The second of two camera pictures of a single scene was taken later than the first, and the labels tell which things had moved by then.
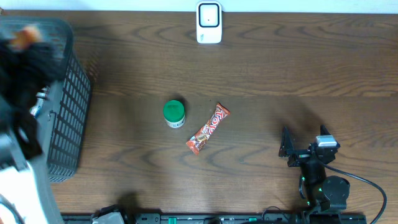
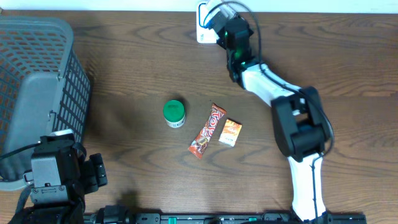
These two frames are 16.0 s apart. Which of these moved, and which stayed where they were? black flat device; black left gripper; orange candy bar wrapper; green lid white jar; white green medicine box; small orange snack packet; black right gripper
Moved: small orange snack packet; white green medicine box; black right gripper; black left gripper; orange candy bar wrapper
Stayed: black flat device; green lid white jar
